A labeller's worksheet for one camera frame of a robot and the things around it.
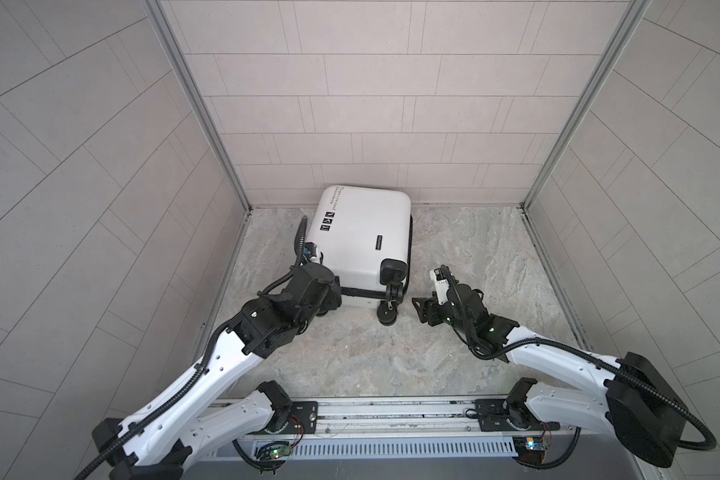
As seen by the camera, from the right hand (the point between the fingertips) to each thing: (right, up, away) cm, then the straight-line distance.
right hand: (418, 300), depth 82 cm
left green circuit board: (-33, -29, -18) cm, 47 cm away
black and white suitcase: (-15, +18, +2) cm, 23 cm away
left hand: (-21, +8, -13) cm, 25 cm away
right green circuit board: (+24, -31, -14) cm, 41 cm away
